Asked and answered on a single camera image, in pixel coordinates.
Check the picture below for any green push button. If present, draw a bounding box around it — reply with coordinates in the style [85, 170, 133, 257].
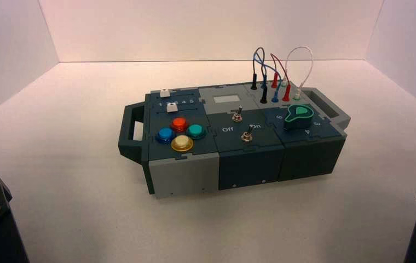
[186, 124, 207, 140]

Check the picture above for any blue jumper cable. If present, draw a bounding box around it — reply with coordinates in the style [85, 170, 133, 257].
[253, 52, 282, 104]

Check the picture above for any pale display window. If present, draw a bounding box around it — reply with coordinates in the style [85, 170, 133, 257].
[212, 95, 241, 107]

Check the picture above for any green rotary knob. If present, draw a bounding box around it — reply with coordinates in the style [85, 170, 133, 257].
[283, 104, 315, 132]

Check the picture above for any red push button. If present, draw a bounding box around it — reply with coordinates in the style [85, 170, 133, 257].
[170, 117, 189, 133]

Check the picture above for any white jumper cable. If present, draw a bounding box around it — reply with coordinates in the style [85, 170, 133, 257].
[280, 46, 314, 101]

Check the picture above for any black jumper cable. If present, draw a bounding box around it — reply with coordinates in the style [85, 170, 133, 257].
[250, 47, 269, 105]

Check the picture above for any blue push button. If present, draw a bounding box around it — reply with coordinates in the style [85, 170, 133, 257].
[155, 128, 176, 145]

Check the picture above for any dark blue grey control box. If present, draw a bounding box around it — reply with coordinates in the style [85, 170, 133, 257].
[118, 84, 351, 199]

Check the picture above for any yellow push button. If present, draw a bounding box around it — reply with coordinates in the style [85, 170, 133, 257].
[170, 135, 194, 152]

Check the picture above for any red jumper cable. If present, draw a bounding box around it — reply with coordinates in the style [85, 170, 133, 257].
[269, 53, 291, 102]

